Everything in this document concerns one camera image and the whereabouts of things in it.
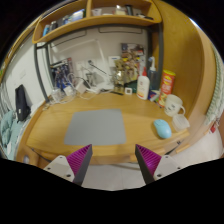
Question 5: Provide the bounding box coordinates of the light blue computer mouse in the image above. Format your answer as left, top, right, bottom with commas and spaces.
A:
153, 118, 173, 140

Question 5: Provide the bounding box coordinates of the blue robot model kit box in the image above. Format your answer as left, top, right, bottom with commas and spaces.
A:
49, 57, 75, 91

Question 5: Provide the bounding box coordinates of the teal cushion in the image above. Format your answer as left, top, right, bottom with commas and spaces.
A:
0, 109, 18, 159

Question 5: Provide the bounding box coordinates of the clear plastic lidded container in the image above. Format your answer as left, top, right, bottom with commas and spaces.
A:
171, 113, 191, 132

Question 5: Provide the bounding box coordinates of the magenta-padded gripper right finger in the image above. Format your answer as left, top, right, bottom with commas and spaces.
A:
134, 143, 183, 185

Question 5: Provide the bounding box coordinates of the white charger block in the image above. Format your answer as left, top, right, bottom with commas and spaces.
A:
75, 81, 88, 94

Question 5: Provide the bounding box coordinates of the small blue box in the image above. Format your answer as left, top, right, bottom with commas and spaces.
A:
148, 89, 161, 102

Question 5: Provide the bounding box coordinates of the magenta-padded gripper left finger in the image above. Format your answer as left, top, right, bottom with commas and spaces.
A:
43, 143, 94, 187

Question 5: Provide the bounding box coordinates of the grey mouse pad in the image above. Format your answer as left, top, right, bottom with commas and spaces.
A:
63, 108, 128, 147

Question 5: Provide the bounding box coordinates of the colourful wall poster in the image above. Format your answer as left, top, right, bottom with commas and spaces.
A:
120, 42, 147, 73

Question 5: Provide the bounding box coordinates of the black bag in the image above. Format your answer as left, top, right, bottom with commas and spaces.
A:
14, 84, 32, 122

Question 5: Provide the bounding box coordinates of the white mug with face print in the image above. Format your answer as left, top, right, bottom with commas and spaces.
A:
163, 94, 186, 118

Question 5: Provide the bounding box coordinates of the wooden shelf unit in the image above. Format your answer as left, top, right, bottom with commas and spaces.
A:
32, 0, 163, 45

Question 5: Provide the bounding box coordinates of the white desk lamp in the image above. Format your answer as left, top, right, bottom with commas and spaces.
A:
49, 38, 114, 92

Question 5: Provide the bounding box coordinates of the red chip can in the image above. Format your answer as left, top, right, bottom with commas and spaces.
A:
157, 69, 177, 108

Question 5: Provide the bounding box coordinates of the white red-capped lotion bottle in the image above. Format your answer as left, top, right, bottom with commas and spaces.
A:
136, 66, 151, 101

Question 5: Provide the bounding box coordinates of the blue spray bottle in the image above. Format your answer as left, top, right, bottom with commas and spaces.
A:
147, 56, 160, 92

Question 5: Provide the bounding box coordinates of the brown tree-like figurine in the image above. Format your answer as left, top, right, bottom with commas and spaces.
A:
111, 59, 130, 95

